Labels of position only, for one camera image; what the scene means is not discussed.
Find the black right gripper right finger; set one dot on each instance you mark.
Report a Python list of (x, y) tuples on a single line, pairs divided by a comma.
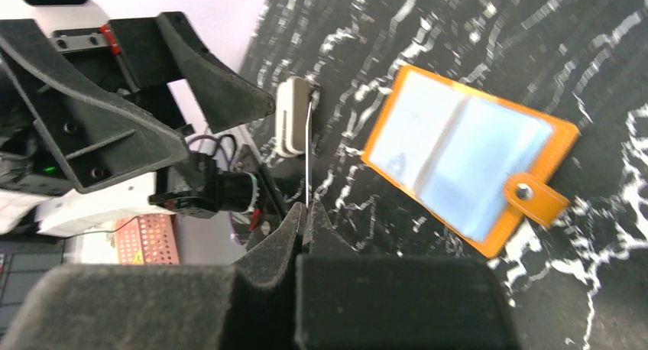
[(349, 301)]

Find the small white object on table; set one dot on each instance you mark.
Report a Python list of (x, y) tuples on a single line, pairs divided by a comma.
[(296, 98)]

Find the orange leather card holder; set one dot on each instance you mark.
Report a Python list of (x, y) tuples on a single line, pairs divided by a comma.
[(478, 163)]

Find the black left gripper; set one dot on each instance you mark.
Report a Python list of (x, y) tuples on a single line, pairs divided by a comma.
[(85, 109)]

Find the pink perforated box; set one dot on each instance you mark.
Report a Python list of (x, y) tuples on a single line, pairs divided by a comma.
[(146, 240)]

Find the card with black stripe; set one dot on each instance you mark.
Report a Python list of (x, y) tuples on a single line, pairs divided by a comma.
[(308, 155)]

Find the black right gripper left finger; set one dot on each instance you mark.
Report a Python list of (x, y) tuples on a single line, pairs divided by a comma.
[(249, 304)]

